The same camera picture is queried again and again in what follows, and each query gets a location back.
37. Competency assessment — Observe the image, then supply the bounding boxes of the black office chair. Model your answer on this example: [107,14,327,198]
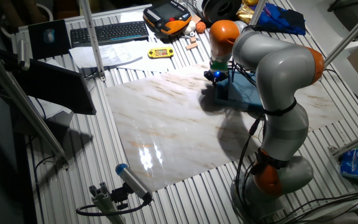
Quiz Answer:
[327,0,358,13]

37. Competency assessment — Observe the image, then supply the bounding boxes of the blue tissue packet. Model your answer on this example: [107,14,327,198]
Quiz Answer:
[339,148,358,180]

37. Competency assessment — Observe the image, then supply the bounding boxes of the printed paper sheet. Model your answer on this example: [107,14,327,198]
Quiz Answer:
[69,43,143,68]

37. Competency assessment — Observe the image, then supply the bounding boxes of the grey aluminium profile mount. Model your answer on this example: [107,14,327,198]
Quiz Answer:
[88,182,127,224]

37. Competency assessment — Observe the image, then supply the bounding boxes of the gold foil bag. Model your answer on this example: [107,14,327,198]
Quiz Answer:
[236,0,260,24]

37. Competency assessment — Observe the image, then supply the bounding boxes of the white marble pattern mat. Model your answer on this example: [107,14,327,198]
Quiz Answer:
[104,58,344,192]

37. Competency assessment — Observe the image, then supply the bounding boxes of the black computer keyboard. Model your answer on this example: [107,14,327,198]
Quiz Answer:
[70,21,150,48]

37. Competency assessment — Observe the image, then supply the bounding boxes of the black camera cable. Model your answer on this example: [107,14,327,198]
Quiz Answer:
[75,198,152,217]

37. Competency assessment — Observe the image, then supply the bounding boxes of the blue cloth bag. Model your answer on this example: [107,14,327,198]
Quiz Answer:
[253,2,306,36]

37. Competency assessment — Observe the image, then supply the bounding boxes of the green printed wrist adapter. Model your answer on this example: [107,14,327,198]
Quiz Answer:
[209,60,230,73]

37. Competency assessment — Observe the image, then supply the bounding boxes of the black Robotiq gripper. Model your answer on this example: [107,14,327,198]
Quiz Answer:
[203,70,230,88]

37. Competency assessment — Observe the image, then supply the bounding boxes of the white round chair rim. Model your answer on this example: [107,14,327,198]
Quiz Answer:
[0,2,54,40]

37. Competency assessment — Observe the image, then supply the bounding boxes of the silver depth camera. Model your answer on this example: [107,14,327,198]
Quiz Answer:
[16,39,31,71]

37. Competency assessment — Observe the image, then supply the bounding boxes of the orange black teach pendant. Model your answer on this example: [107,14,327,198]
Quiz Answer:
[142,0,193,36]

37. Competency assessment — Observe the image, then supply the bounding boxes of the aluminium frame post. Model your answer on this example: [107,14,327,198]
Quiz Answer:
[249,0,267,26]
[328,127,358,158]
[0,43,70,170]
[324,1,358,68]
[79,0,107,82]

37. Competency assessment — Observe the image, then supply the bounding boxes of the black filament spool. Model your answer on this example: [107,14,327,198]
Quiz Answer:
[201,0,244,25]

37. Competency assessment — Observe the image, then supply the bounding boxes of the white ball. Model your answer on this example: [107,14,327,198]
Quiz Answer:
[182,20,197,36]

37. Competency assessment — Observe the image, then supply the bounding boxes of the grey computer mouse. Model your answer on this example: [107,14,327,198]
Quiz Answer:
[43,28,56,44]

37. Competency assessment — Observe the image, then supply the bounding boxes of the silver camera with blue cap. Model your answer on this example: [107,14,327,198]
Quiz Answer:
[115,163,154,203]

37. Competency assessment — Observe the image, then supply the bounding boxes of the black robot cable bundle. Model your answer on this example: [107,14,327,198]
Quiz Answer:
[233,60,265,218]

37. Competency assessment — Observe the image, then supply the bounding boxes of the plain white paper sheet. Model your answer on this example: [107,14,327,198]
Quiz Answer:
[119,40,180,73]

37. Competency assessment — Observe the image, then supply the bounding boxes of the yellow handheld game console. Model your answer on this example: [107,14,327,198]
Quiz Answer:
[147,47,175,59]

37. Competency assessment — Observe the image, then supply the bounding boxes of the black mouse pad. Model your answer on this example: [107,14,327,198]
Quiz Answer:
[27,19,71,60]

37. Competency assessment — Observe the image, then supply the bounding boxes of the black floor cables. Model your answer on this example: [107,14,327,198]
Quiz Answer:
[275,191,358,224]

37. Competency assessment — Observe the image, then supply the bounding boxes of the blue drawer box housing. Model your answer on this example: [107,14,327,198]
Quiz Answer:
[227,70,264,113]

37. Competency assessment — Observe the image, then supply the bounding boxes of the black monitor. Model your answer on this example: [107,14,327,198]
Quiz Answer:
[11,58,98,131]

